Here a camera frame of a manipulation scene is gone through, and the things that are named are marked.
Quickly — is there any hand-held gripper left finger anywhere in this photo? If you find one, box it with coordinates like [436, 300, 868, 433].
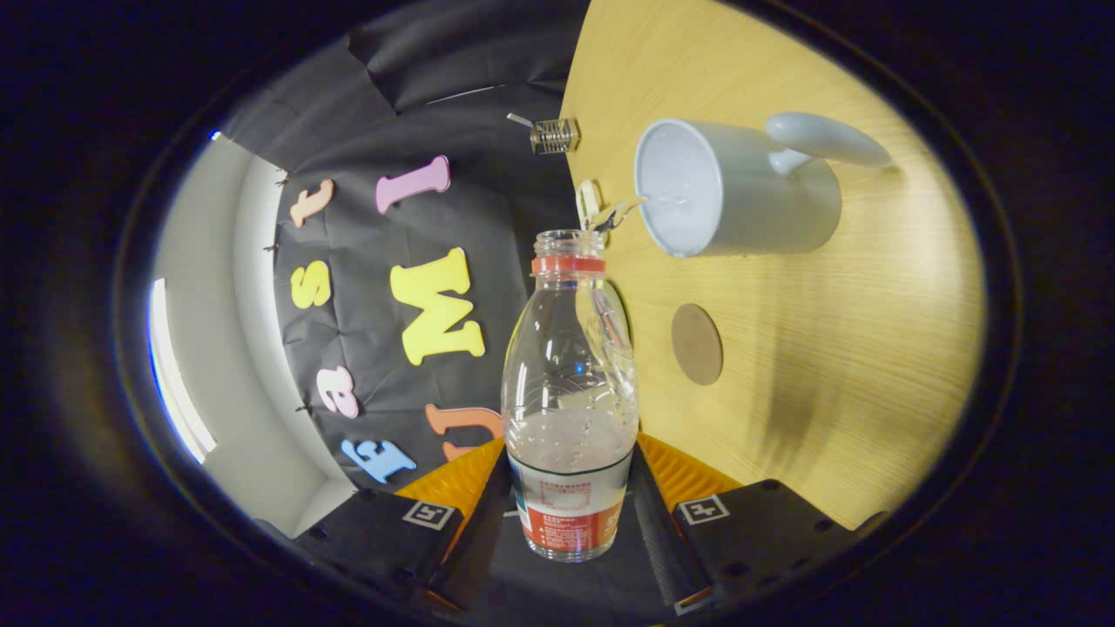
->
[292, 438, 520, 610]

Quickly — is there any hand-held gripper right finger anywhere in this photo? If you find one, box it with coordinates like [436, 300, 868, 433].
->
[629, 433, 859, 615]

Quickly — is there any clear plastic juice bottle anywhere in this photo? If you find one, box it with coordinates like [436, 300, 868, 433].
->
[502, 229, 639, 563]

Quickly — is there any round brown coaster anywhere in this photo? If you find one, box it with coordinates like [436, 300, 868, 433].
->
[671, 303, 724, 387]

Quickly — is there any white cup with handle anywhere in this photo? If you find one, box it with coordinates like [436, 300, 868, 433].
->
[633, 111, 894, 260]

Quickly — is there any wooden table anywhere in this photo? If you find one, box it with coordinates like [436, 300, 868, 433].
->
[557, 0, 987, 532]

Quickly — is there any white divided snack dish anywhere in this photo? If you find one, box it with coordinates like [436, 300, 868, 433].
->
[576, 179, 604, 232]

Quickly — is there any black backdrop cloth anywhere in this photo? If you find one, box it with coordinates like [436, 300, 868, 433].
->
[222, 0, 593, 493]

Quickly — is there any long ceiling light panel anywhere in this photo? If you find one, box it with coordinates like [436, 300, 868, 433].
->
[148, 279, 217, 464]

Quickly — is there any small wire basket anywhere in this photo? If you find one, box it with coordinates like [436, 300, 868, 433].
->
[530, 118, 582, 156]

